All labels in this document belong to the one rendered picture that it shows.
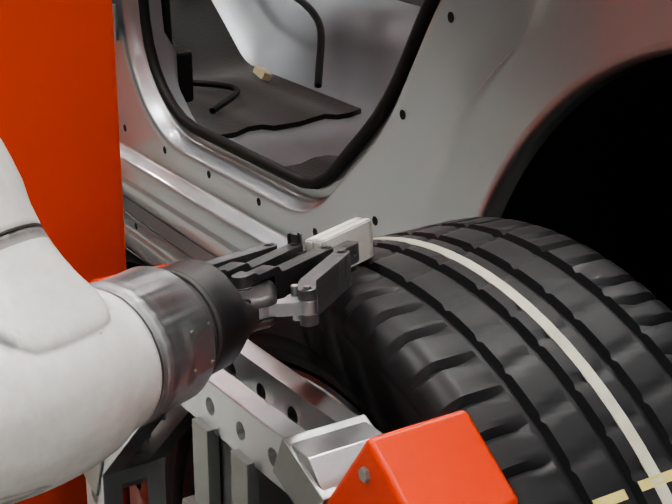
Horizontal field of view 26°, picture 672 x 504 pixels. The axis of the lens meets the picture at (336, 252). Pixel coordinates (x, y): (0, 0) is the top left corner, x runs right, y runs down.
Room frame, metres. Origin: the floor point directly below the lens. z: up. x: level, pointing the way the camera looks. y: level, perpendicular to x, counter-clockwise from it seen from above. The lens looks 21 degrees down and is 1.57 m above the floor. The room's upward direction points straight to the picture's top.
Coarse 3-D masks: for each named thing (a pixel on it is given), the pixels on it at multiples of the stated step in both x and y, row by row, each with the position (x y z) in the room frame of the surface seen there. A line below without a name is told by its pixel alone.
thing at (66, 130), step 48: (0, 0) 1.23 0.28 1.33; (48, 0) 1.25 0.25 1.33; (96, 0) 1.27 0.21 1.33; (0, 48) 1.23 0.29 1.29; (48, 48) 1.25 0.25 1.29; (96, 48) 1.27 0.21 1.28; (0, 96) 1.22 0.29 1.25; (48, 96) 1.25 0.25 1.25; (96, 96) 1.27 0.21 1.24; (48, 144) 1.25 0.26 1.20; (96, 144) 1.27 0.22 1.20; (48, 192) 1.24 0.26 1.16; (96, 192) 1.27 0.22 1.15; (96, 240) 1.27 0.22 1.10
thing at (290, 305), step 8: (296, 288) 0.87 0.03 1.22; (288, 296) 0.88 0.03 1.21; (296, 296) 0.87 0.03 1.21; (280, 304) 0.86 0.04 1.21; (288, 304) 0.86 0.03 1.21; (296, 304) 0.86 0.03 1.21; (304, 304) 0.86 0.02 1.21; (312, 304) 0.86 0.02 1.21; (264, 312) 0.86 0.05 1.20; (272, 312) 0.86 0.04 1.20; (280, 312) 0.86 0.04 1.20; (288, 312) 0.86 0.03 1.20; (296, 312) 0.86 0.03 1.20; (304, 312) 0.86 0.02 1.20; (312, 312) 0.86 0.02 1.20; (296, 320) 0.87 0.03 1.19
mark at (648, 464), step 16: (400, 240) 1.08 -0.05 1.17; (416, 240) 1.07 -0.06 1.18; (448, 256) 1.02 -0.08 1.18; (480, 272) 0.99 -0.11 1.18; (512, 288) 0.97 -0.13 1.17; (528, 304) 0.96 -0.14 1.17; (544, 320) 0.94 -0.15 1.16; (560, 336) 0.93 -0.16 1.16; (576, 352) 0.91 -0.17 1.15; (592, 384) 0.89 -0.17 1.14; (608, 400) 0.88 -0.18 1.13; (624, 416) 0.87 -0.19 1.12; (624, 432) 0.86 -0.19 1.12; (640, 448) 0.85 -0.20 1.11; (656, 480) 0.84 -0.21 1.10
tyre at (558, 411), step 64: (384, 256) 1.04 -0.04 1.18; (512, 256) 1.03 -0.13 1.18; (576, 256) 1.03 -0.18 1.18; (320, 320) 0.97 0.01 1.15; (384, 320) 0.93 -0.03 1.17; (448, 320) 0.94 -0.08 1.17; (512, 320) 0.94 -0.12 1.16; (576, 320) 0.95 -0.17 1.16; (640, 320) 0.96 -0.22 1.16; (384, 384) 0.90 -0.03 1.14; (448, 384) 0.86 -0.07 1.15; (512, 384) 0.88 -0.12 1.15; (576, 384) 0.89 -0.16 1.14; (640, 384) 0.90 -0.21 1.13; (512, 448) 0.82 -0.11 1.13; (576, 448) 0.84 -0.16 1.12
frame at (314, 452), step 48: (240, 384) 0.93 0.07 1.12; (288, 384) 0.93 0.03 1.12; (144, 432) 1.05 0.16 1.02; (240, 432) 0.90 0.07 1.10; (288, 432) 0.86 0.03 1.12; (336, 432) 0.86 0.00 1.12; (96, 480) 1.11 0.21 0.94; (144, 480) 1.14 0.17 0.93; (288, 480) 0.84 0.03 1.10; (336, 480) 0.82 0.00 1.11
